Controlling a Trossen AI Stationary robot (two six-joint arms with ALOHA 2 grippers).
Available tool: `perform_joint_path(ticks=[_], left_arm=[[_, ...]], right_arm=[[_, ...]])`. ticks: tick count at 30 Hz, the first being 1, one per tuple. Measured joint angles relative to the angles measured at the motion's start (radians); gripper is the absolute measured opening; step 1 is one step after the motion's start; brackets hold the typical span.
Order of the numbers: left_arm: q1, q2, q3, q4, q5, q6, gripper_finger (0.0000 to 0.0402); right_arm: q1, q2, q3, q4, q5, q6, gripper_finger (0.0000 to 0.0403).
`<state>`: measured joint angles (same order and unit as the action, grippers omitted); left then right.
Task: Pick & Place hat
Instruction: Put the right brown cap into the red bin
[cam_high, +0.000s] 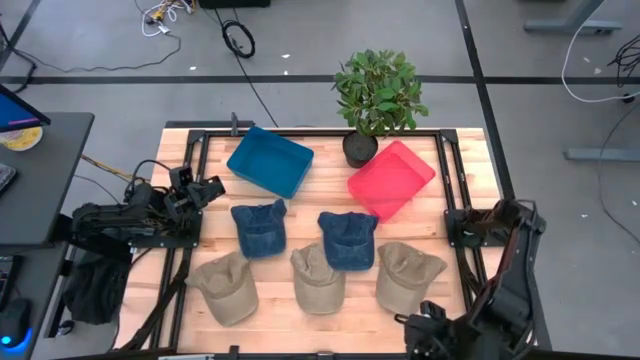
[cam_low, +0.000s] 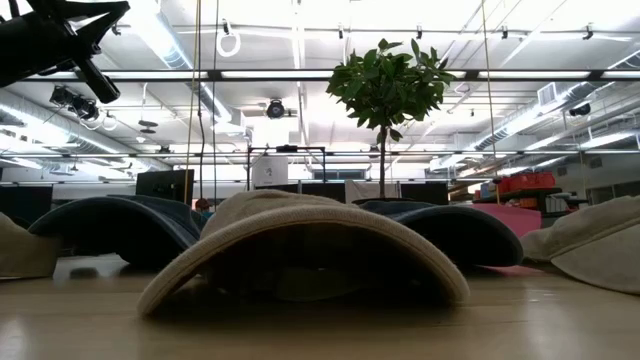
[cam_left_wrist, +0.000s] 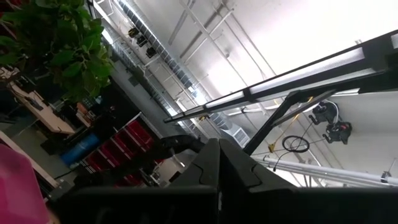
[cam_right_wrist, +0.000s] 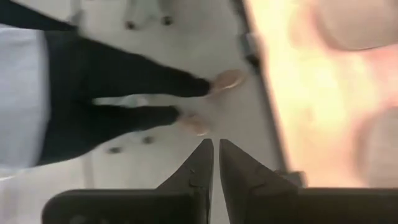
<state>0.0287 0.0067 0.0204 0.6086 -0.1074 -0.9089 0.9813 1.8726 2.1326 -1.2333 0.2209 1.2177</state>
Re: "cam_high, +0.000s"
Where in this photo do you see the green potted plant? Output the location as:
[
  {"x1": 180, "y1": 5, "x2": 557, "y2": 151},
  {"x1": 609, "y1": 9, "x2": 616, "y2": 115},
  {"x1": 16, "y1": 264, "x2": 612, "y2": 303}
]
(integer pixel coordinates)
[{"x1": 331, "y1": 48, "x2": 430, "y2": 170}]

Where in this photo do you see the red plastic bin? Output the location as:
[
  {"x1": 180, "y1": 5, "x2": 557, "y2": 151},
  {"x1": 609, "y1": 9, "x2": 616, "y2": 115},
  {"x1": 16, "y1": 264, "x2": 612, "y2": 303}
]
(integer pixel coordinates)
[{"x1": 347, "y1": 139, "x2": 437, "y2": 224}]

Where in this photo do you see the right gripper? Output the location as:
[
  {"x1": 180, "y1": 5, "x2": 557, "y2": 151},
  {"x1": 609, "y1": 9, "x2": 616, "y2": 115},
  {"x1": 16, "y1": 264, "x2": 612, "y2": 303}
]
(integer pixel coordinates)
[{"x1": 403, "y1": 311, "x2": 474, "y2": 360}]

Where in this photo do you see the black computer mouse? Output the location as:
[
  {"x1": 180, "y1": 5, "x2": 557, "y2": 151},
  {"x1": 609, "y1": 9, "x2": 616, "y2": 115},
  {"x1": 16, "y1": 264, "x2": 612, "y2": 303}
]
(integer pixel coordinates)
[{"x1": 0, "y1": 297, "x2": 35, "y2": 354}]

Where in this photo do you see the white floor cable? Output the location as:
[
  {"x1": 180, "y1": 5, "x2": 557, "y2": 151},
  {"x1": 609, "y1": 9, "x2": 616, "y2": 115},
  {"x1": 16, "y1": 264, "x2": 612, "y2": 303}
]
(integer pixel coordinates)
[{"x1": 560, "y1": 0, "x2": 640, "y2": 105}]

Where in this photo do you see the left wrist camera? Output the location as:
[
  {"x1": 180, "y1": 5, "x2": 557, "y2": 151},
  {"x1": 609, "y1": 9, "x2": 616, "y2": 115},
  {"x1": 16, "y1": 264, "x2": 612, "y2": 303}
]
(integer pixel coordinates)
[{"x1": 168, "y1": 165, "x2": 195, "y2": 190}]

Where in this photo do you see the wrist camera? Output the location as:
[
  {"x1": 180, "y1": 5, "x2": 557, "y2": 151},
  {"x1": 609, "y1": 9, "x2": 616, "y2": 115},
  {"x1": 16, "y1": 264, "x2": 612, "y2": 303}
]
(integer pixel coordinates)
[
  {"x1": 419, "y1": 299, "x2": 449, "y2": 321},
  {"x1": 168, "y1": 165, "x2": 195, "y2": 190}
]

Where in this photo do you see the yellow and white disc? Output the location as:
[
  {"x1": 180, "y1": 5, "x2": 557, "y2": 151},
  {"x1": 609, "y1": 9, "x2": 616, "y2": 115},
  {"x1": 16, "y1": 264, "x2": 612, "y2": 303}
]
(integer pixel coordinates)
[{"x1": 0, "y1": 125, "x2": 44, "y2": 152}]

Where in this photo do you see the tan cap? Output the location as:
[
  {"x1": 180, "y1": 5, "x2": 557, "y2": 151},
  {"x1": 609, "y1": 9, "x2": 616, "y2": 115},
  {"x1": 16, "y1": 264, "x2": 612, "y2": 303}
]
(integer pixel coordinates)
[
  {"x1": 374, "y1": 241, "x2": 449, "y2": 316},
  {"x1": 184, "y1": 250, "x2": 260, "y2": 328},
  {"x1": 289, "y1": 242, "x2": 347, "y2": 316}
]

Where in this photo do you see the black box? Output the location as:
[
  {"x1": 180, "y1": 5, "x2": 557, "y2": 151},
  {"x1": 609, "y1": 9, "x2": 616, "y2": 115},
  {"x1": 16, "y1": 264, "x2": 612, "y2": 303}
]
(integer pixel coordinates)
[{"x1": 198, "y1": 0, "x2": 272, "y2": 10}]

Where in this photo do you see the grey desk foot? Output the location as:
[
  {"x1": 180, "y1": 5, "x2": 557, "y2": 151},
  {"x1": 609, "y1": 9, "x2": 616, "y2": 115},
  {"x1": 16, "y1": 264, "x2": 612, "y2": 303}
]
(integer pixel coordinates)
[
  {"x1": 563, "y1": 147, "x2": 640, "y2": 162},
  {"x1": 523, "y1": 0, "x2": 625, "y2": 36}
]

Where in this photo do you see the computer monitor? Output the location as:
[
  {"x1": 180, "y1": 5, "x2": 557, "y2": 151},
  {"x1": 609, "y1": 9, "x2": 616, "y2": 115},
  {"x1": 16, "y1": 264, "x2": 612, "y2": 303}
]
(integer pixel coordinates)
[{"x1": 0, "y1": 83, "x2": 52, "y2": 134}]

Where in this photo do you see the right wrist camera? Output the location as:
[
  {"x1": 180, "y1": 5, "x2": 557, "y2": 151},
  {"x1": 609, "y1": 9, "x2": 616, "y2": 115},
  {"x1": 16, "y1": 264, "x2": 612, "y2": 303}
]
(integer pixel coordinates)
[{"x1": 419, "y1": 299, "x2": 449, "y2": 321}]

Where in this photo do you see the white cable bundle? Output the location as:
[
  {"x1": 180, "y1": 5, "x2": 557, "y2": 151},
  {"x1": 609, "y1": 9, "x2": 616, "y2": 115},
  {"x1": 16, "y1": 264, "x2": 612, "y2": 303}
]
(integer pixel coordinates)
[{"x1": 133, "y1": 0, "x2": 196, "y2": 39}]

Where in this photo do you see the black side desk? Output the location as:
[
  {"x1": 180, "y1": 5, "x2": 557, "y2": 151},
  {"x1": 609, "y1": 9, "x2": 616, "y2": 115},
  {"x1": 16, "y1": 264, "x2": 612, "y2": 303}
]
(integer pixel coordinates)
[{"x1": 0, "y1": 112, "x2": 96, "y2": 360}]

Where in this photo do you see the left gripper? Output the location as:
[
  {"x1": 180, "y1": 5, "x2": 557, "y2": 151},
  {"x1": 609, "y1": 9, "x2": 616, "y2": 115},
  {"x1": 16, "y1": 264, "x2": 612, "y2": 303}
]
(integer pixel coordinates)
[{"x1": 163, "y1": 175, "x2": 227, "y2": 222}]

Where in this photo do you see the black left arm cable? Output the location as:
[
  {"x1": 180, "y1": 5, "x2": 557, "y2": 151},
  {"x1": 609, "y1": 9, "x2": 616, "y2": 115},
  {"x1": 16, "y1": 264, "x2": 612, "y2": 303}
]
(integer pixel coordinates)
[{"x1": 123, "y1": 158, "x2": 174, "y2": 199}]

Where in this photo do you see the blue plastic bin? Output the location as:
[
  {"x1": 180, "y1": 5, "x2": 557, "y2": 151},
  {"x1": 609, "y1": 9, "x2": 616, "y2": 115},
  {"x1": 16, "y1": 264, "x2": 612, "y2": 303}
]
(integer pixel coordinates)
[{"x1": 226, "y1": 125, "x2": 316, "y2": 200}]

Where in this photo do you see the black metal table frame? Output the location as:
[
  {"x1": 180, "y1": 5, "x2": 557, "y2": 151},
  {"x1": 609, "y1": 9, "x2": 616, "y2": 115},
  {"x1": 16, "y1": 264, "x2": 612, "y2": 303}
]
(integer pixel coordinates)
[{"x1": 117, "y1": 112, "x2": 539, "y2": 360}]

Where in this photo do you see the black cable bundle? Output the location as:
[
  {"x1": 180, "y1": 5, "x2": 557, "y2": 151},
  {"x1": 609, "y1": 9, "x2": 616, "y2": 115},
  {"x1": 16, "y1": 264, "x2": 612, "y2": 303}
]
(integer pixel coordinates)
[{"x1": 607, "y1": 32, "x2": 640, "y2": 89}]

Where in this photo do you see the black bag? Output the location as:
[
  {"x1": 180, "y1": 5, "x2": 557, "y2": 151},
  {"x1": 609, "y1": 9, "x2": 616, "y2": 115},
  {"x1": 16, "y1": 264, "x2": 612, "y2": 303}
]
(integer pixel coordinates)
[{"x1": 62, "y1": 249, "x2": 134, "y2": 326}]

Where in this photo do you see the thin black floor cable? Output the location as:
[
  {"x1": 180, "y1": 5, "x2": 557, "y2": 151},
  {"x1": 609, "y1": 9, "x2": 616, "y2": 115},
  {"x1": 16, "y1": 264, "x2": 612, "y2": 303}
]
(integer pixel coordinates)
[
  {"x1": 592, "y1": 102, "x2": 640, "y2": 254},
  {"x1": 9, "y1": 32, "x2": 182, "y2": 74}
]

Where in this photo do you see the blue denim cap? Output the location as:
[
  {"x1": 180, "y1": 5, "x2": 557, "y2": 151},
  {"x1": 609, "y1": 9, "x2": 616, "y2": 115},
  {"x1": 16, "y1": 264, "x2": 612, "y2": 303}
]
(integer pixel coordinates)
[
  {"x1": 316, "y1": 210, "x2": 380, "y2": 273},
  {"x1": 230, "y1": 198, "x2": 289, "y2": 261}
]

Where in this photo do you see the dark grey keyboard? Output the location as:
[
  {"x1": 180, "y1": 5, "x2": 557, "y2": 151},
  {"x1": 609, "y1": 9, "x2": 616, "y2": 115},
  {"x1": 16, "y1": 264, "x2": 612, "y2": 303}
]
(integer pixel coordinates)
[{"x1": 0, "y1": 162, "x2": 19, "y2": 196}]

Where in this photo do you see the coiled black floor cable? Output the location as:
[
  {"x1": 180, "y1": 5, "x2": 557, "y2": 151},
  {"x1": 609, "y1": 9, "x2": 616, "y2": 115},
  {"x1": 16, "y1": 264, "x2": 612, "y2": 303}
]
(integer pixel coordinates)
[{"x1": 212, "y1": 7, "x2": 280, "y2": 129}]

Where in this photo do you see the yellow cable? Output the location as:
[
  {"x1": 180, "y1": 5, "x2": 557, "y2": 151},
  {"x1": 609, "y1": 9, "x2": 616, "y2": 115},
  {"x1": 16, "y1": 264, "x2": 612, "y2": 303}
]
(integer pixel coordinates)
[{"x1": 79, "y1": 153, "x2": 135, "y2": 181}]

